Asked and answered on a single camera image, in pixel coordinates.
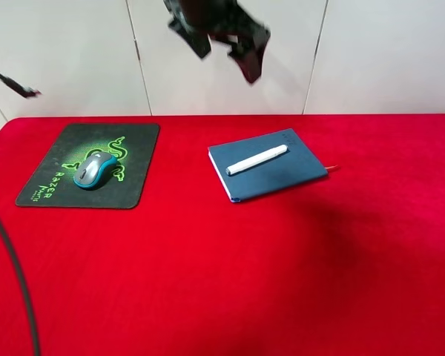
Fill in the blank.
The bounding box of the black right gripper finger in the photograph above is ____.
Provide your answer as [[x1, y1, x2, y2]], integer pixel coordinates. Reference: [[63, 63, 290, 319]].
[[228, 39, 268, 84], [168, 18, 211, 59]]

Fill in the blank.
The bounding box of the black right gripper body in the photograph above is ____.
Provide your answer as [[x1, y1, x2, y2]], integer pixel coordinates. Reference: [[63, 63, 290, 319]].
[[164, 0, 271, 46]]

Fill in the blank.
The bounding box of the white marker pen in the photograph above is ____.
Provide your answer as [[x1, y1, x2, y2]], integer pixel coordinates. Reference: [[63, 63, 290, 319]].
[[225, 145, 288, 176]]

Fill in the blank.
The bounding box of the grey teal Logitech mouse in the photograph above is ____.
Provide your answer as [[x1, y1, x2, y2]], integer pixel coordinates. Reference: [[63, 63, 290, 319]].
[[73, 151, 118, 190]]

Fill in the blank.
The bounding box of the blue notebook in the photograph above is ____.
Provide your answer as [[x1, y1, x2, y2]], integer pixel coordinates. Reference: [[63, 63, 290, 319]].
[[208, 128, 328, 202]]

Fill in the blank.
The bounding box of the black green Razer mouse pad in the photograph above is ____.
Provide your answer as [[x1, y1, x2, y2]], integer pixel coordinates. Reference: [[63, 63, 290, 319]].
[[16, 123, 159, 209]]

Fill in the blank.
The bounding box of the red velvet table cloth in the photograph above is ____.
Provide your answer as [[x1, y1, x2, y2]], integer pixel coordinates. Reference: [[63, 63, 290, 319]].
[[0, 114, 445, 355]]

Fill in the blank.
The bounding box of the black cable with connector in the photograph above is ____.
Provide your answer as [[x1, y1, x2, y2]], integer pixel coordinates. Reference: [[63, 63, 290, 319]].
[[0, 63, 42, 99]]

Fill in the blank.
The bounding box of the grey cable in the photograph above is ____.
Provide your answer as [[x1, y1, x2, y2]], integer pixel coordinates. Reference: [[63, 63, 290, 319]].
[[0, 191, 42, 356]]

